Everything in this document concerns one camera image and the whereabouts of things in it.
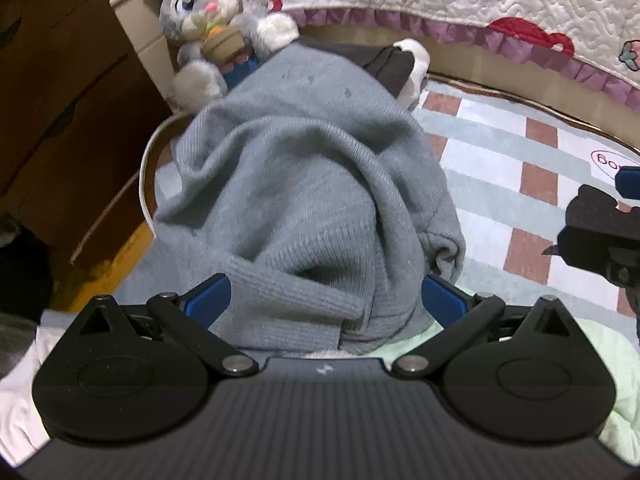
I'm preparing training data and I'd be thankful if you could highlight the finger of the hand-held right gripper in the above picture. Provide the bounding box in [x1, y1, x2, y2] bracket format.
[614, 165, 640, 201]

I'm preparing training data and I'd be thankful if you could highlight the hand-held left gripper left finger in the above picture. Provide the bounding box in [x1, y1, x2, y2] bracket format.
[75, 274, 260, 377]

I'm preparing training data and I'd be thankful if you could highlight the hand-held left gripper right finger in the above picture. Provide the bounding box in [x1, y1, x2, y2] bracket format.
[391, 274, 581, 377]

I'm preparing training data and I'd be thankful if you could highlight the grey knit sweater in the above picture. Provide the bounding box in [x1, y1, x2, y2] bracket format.
[152, 42, 467, 356]

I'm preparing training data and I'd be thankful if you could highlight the light green cloth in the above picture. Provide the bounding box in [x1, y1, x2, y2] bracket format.
[380, 285, 640, 461]

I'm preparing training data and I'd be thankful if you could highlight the checkered pink teal blanket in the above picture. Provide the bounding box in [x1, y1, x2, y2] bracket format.
[117, 77, 640, 321]

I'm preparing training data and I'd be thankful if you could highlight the dark fuzzy cloth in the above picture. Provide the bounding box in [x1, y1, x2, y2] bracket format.
[0, 210, 53, 321]

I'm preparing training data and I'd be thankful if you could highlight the white clothing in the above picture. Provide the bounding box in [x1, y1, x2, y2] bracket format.
[0, 310, 56, 466]

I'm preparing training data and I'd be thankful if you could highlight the blue object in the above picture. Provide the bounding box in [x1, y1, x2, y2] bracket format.
[222, 52, 261, 93]

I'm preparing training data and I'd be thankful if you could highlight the dark folded cloth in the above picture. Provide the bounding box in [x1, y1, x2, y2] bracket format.
[320, 37, 431, 111]

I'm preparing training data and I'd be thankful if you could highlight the dark wooden drawer cabinet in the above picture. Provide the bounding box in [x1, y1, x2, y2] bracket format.
[0, 0, 176, 311]

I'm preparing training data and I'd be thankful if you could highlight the white box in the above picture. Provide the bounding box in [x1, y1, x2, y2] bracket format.
[110, 0, 173, 106]

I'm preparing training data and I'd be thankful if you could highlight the grey plush bunny toy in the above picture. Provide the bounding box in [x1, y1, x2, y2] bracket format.
[159, 0, 301, 111]

